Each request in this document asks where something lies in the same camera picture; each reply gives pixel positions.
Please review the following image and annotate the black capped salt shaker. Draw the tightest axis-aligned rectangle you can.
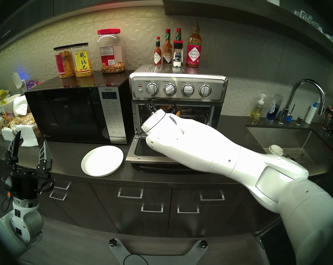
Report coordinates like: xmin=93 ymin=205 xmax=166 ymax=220
xmin=173 ymin=40 xmax=184 ymax=68

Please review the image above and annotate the bagged bread loaf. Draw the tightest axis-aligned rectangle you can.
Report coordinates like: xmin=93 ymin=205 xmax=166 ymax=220
xmin=6 ymin=113 xmax=42 ymax=138

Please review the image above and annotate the yellow soap pump dispenser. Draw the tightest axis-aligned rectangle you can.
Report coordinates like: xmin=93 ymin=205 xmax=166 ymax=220
xmin=250 ymin=94 xmax=266 ymax=122

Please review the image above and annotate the dark wood wall shelf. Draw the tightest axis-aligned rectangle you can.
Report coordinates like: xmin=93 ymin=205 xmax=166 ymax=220
xmin=164 ymin=0 xmax=333 ymax=69

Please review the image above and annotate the white round plate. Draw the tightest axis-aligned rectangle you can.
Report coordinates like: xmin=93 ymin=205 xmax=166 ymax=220
xmin=81 ymin=145 xmax=124 ymax=177

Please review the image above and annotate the medium orange Tabasco bottle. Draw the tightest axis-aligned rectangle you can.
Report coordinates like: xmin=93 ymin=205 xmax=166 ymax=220
xmin=163 ymin=29 xmax=173 ymax=65

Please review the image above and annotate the dark wood upper cabinet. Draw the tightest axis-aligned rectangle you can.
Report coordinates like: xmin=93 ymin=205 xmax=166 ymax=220
xmin=0 ymin=0 xmax=168 ymax=59

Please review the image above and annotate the dark glass jar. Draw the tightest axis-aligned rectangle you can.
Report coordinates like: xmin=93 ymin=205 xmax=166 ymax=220
xmin=321 ymin=106 xmax=333 ymax=132

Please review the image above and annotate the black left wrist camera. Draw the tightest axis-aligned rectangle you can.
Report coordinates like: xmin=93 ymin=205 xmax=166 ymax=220
xmin=4 ymin=177 xmax=14 ymax=200

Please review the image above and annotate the large Tabasco sauce bottle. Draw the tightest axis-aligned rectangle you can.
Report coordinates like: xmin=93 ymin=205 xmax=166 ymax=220
xmin=186 ymin=22 xmax=203 ymax=68

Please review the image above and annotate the crumpled white paper bag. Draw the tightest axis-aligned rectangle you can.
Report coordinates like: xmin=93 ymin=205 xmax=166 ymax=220
xmin=13 ymin=95 xmax=28 ymax=116

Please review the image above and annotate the blue dish soap bottle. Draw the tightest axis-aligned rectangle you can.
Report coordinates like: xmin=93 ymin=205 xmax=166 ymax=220
xmin=266 ymin=94 xmax=283 ymax=121

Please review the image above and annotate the snack jar yellow label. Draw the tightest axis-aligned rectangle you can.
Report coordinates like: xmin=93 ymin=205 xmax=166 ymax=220
xmin=71 ymin=43 xmax=93 ymax=77

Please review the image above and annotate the clear drinking glasses row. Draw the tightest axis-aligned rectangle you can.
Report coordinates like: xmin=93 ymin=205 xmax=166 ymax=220
xmin=293 ymin=10 xmax=324 ymax=33

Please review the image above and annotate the small red Tabasco bottle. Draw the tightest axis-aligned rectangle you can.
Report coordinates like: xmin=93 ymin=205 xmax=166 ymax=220
xmin=154 ymin=37 xmax=162 ymax=66

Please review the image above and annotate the chrome gooseneck faucet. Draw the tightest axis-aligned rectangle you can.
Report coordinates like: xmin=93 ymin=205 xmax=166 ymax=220
xmin=278 ymin=79 xmax=326 ymax=124

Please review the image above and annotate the snack jar red label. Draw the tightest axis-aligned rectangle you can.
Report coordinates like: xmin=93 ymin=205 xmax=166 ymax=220
xmin=53 ymin=46 xmax=75 ymax=78

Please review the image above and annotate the stainless steel toaster oven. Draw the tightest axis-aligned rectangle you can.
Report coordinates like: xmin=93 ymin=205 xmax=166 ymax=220
xmin=129 ymin=63 xmax=228 ymax=143

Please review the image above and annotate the black microwave oven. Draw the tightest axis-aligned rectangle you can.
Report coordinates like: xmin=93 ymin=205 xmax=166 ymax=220
xmin=25 ymin=71 xmax=135 ymax=144

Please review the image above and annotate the glass toaster oven door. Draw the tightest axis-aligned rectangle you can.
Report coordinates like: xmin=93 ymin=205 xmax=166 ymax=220
xmin=126 ymin=135 xmax=211 ymax=171

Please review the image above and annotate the large jar red lid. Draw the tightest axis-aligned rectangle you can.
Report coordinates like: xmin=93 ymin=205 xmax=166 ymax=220
xmin=97 ymin=29 xmax=126 ymax=73

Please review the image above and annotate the white bottle blue cap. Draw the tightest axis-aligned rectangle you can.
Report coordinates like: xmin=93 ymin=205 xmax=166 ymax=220
xmin=305 ymin=102 xmax=318 ymax=124

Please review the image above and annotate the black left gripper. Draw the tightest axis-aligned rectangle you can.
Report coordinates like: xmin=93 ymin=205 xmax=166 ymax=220
xmin=5 ymin=131 xmax=53 ymax=199

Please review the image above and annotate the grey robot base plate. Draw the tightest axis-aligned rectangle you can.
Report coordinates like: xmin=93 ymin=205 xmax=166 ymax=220
xmin=109 ymin=238 xmax=208 ymax=265

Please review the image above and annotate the white paper wall note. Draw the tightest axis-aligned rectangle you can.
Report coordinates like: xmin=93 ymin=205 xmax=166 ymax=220
xmin=11 ymin=72 xmax=23 ymax=89

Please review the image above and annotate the white bowl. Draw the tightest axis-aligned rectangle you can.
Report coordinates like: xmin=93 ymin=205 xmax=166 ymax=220
xmin=0 ymin=94 xmax=21 ymax=114

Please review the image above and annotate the wire sink rack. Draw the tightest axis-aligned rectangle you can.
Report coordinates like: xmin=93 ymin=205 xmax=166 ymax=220
xmin=264 ymin=147 xmax=315 ymax=166

